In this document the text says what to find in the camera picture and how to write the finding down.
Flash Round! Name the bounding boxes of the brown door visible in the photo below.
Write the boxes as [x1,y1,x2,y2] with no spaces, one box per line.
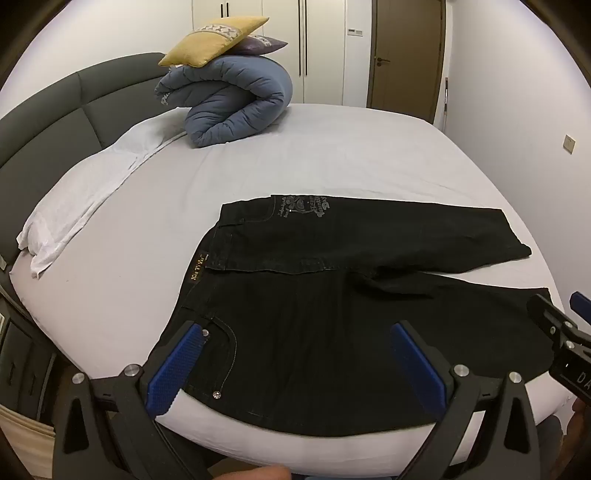
[367,0,446,124]

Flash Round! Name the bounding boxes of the purple cushion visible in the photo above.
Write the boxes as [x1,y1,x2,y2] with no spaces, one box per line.
[233,34,289,57]

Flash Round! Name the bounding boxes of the dark nightstand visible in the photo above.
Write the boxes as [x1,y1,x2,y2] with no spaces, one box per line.
[0,314,56,416]

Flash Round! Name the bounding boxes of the person's left hand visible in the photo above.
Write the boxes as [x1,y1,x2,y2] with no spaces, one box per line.
[221,465,293,480]

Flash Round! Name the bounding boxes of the blue rolled duvet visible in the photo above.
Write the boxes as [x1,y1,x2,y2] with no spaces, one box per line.
[154,52,295,148]

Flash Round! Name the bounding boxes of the person's right hand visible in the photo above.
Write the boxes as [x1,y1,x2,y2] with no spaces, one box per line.
[570,399,591,445]

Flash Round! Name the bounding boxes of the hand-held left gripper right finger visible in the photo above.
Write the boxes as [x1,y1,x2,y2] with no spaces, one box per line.
[390,320,541,480]

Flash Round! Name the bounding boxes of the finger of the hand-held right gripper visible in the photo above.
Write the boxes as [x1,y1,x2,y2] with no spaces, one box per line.
[529,294,583,352]
[569,291,591,325]

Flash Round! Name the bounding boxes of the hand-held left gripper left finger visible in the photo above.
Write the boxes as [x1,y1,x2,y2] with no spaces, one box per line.
[53,320,218,480]

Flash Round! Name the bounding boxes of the bed with white sheet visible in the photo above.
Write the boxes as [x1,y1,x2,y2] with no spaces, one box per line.
[9,102,573,478]

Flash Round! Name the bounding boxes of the yellow cushion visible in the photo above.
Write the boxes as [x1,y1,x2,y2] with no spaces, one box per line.
[158,15,270,68]

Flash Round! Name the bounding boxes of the white wardrobe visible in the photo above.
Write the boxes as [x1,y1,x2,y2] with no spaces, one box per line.
[191,0,372,109]

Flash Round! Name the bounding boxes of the dark grey padded headboard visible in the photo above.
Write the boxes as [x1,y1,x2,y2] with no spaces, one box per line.
[0,52,185,278]

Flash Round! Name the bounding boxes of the white folded pillow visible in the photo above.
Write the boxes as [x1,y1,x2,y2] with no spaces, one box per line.
[17,115,190,280]

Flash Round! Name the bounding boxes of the black denim pants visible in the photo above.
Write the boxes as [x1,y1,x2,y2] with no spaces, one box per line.
[147,195,555,438]

